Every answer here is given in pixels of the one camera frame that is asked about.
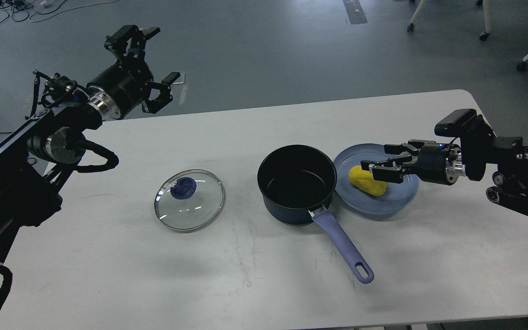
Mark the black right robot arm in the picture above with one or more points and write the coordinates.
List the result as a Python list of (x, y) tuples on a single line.
[(474, 145)]

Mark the dark blue saucepan purple handle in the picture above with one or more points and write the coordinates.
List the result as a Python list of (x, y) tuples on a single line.
[(297, 183)]

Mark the blue round plate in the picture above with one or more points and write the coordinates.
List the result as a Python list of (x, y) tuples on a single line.
[(396, 197)]

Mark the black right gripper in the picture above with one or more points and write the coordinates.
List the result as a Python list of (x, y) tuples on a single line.
[(433, 162)]

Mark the yellow potato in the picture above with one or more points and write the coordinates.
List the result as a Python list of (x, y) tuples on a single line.
[(364, 181)]

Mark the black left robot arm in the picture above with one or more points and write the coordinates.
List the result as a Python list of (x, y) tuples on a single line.
[(37, 158)]

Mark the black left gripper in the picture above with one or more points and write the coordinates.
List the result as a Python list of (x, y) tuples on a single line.
[(128, 83)]

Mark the glass lid with blue knob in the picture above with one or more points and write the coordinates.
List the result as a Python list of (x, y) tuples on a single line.
[(190, 200)]

